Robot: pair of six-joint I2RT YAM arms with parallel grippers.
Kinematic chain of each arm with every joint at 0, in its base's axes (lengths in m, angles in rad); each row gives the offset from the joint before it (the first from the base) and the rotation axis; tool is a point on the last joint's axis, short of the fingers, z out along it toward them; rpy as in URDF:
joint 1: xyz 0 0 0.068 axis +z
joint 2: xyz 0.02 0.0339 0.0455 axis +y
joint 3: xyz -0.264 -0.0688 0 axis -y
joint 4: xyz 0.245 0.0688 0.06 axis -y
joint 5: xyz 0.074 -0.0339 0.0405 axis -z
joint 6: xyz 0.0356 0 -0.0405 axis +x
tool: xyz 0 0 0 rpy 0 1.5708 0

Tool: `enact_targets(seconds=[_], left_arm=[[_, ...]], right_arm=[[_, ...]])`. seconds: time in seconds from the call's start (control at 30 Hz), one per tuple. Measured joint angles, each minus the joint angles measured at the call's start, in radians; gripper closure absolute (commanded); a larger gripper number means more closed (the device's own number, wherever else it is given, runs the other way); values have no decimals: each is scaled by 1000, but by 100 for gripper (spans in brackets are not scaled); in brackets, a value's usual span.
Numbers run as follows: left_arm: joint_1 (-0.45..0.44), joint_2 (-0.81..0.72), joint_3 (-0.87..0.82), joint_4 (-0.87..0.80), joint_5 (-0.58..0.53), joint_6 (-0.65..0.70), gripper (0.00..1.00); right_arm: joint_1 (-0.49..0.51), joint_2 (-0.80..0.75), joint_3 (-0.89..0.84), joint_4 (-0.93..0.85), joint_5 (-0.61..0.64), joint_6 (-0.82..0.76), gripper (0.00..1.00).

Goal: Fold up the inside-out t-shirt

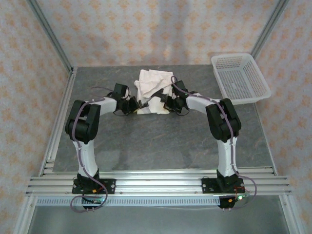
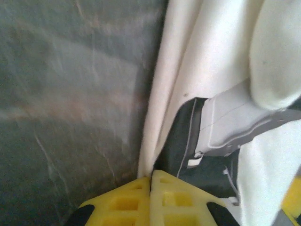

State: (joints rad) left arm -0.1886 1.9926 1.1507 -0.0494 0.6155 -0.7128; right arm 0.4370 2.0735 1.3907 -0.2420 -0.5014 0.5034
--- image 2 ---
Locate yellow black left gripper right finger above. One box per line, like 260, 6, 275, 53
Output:
150, 169, 241, 226

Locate white t-shirt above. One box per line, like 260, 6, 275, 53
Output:
137, 0, 301, 226

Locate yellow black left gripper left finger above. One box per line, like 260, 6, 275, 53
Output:
68, 176, 151, 226

